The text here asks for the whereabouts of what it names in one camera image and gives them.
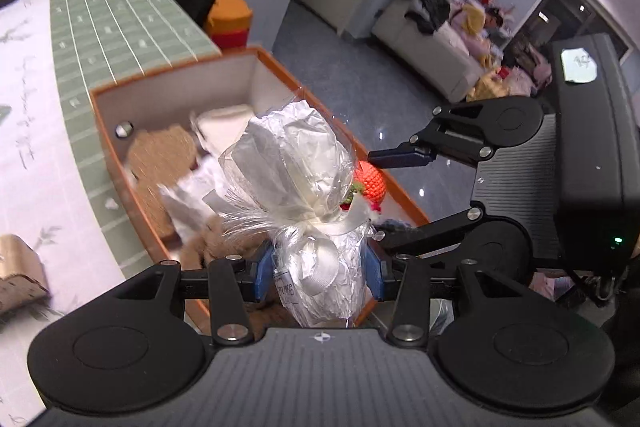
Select orange storage box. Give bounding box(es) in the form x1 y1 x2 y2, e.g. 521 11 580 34
89 46 431 338

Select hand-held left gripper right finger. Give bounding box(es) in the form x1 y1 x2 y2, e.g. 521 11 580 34
366 239 532 349

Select bear-shaped coir sponge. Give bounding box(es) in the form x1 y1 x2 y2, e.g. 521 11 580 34
125 124 201 243

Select white cellophane-wrapped bundle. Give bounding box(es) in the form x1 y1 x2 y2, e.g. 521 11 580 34
218 99 373 330

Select white sofa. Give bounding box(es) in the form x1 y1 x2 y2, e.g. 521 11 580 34
372 0 506 102

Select black clothes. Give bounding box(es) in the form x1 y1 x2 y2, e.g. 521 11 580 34
397 0 451 32

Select white table runner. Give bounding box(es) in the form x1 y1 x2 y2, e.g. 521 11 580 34
0 0 126 427

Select orange crocheted strawberry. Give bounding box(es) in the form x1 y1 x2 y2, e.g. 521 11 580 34
340 159 387 212

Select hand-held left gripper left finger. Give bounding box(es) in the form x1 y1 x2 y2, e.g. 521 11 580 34
107 241 275 348

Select pile of colourful clothes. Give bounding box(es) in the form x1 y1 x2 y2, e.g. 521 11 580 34
450 0 551 100

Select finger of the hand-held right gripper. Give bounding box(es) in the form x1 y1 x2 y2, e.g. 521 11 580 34
367 104 493 170
370 206 488 269

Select wooden radio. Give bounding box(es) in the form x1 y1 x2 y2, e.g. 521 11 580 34
0 234 51 318

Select orange stool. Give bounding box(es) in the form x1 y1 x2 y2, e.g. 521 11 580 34
204 0 252 50

